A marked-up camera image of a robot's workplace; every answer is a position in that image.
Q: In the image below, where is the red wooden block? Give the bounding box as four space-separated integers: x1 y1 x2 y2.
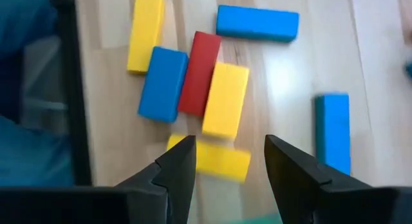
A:
176 30 223 118

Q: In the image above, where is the blue bulky object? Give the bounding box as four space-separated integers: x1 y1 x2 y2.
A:
0 0 77 188

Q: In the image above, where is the green plastic bin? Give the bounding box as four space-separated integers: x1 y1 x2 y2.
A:
221 212 284 224

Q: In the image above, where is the yellow wooden block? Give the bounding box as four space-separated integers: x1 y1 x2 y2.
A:
201 61 250 141
166 133 252 183
126 0 166 75

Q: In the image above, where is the blue wooden block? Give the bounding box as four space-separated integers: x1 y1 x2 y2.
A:
137 46 190 124
314 93 351 176
215 4 300 44

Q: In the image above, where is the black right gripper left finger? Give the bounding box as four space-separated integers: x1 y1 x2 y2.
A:
114 135 198 224

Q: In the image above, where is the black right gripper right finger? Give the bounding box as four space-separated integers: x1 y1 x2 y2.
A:
263 134 387 224

